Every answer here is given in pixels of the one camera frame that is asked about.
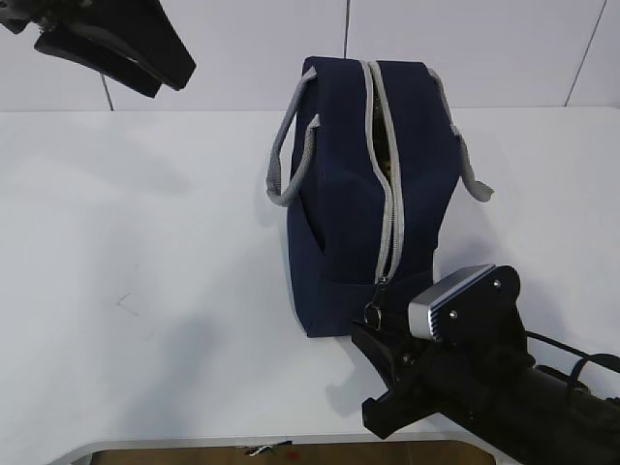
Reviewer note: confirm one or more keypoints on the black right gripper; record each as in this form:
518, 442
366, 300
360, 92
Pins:
481, 355

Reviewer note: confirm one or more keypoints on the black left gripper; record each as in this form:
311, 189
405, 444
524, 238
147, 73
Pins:
132, 42

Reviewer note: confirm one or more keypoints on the navy blue lunch bag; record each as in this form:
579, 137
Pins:
354, 235

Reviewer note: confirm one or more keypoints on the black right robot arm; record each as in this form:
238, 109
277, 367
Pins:
550, 417

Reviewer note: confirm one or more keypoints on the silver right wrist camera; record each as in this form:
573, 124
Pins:
424, 310

